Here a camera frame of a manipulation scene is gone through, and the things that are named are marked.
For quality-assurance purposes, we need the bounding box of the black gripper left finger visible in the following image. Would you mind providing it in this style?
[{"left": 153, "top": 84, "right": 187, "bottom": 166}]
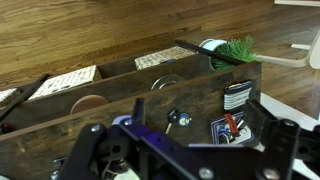
[{"left": 58, "top": 97, "right": 148, "bottom": 180}]

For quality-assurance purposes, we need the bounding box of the light wooden chair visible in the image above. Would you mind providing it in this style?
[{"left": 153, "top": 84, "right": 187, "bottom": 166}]
[{"left": 256, "top": 29, "right": 320, "bottom": 71}]

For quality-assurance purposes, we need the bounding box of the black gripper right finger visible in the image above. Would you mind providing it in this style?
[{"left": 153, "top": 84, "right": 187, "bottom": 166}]
[{"left": 244, "top": 98, "right": 320, "bottom": 180}]

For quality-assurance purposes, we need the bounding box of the key bunch with red strap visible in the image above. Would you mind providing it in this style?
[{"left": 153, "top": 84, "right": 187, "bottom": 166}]
[{"left": 218, "top": 113, "right": 248, "bottom": 145}]

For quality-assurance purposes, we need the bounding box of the black car key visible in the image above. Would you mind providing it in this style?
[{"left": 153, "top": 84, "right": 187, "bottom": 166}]
[{"left": 165, "top": 108, "right": 180, "bottom": 135}]

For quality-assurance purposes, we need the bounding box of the tan round disc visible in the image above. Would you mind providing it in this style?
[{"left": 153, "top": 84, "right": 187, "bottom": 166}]
[{"left": 69, "top": 94, "right": 111, "bottom": 116}]

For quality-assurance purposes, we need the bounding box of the blue round keyholder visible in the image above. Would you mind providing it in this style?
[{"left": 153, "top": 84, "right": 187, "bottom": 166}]
[{"left": 178, "top": 113, "right": 193, "bottom": 128}]

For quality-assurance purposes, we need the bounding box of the pale blue round pot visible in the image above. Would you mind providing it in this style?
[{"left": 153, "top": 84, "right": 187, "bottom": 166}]
[{"left": 198, "top": 38, "right": 228, "bottom": 52}]

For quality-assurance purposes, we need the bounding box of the dark wooden console table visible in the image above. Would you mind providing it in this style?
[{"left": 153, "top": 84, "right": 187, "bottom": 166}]
[{"left": 0, "top": 39, "right": 263, "bottom": 180}]

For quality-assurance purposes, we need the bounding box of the needle-leaf green plant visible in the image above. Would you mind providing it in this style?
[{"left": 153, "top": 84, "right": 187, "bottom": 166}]
[{"left": 210, "top": 35, "right": 262, "bottom": 73}]

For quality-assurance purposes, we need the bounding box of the square blue-rimmed tray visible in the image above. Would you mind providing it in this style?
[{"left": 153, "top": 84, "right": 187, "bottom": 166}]
[{"left": 210, "top": 111, "right": 257, "bottom": 147}]

